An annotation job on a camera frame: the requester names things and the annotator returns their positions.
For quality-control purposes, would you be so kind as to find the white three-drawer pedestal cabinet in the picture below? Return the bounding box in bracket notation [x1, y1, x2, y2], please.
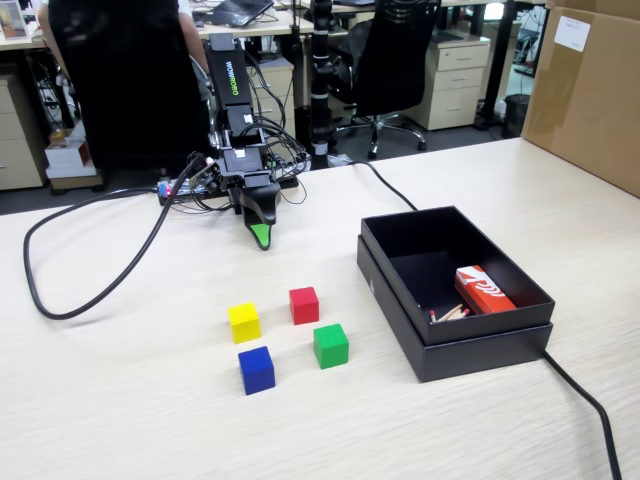
[408, 35, 492, 132]

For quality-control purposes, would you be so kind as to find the red and white packet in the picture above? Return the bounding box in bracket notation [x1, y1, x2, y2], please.
[453, 264, 518, 317]

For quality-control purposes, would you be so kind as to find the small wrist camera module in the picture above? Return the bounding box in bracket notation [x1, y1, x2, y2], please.
[191, 157, 222, 195]

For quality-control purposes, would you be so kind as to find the large brown cardboard box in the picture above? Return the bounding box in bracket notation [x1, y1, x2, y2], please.
[519, 0, 640, 199]

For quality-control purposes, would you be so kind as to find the person in black clothes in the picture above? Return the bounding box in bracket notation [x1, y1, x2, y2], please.
[47, 0, 212, 174]

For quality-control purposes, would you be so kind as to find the thin black wire bundle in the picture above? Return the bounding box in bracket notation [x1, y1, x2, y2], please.
[242, 47, 312, 205]

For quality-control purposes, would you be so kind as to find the blue wooden cube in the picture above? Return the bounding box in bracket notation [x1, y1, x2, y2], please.
[237, 345, 277, 397]

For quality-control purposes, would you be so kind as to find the yellow wooden cube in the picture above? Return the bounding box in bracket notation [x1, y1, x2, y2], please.
[226, 301, 262, 346]

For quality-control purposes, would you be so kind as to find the beige drawer cabinet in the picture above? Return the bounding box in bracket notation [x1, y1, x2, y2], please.
[247, 55, 297, 139]
[0, 74, 49, 192]

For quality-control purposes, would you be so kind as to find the black waste bin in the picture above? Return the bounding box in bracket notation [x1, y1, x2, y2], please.
[501, 93, 532, 140]

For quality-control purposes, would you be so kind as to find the black vertical stand pole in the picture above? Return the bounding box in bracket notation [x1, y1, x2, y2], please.
[308, 0, 335, 172]

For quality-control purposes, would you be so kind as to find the long black power cable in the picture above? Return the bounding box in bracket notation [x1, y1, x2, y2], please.
[327, 160, 624, 480]

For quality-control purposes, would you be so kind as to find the black open box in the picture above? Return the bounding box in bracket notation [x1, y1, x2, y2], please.
[355, 234, 555, 384]

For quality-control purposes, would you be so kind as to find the white shipping label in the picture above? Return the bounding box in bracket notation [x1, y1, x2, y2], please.
[553, 15, 592, 53]

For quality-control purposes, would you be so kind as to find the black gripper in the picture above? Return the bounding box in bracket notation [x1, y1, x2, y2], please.
[218, 146, 283, 252]

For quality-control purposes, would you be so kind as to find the black cardboard box tray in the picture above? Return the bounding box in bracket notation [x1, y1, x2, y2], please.
[359, 204, 557, 347]

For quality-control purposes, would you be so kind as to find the black mesh swivel chair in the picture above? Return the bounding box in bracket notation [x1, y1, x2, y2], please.
[330, 0, 443, 160]

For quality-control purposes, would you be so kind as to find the green wooden cube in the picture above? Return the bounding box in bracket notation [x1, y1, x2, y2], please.
[312, 323, 351, 371]

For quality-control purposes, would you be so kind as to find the beige office desk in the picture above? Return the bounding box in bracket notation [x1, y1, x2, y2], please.
[0, 8, 317, 51]

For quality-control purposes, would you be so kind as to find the robot base with circuit board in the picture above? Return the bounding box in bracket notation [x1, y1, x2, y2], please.
[156, 168, 302, 210]

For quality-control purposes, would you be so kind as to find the black laptop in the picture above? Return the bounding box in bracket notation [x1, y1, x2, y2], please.
[208, 0, 277, 29]

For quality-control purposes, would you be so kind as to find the small framed picture box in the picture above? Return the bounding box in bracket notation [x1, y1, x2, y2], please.
[0, 3, 32, 41]

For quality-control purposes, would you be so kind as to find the red wooden cube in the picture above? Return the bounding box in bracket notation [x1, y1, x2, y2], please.
[288, 286, 321, 327]

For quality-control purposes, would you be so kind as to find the white carton with red side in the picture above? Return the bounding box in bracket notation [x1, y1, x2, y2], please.
[43, 138, 100, 182]

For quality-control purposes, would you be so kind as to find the thick black looped cable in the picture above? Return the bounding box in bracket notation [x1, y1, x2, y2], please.
[22, 164, 204, 322]

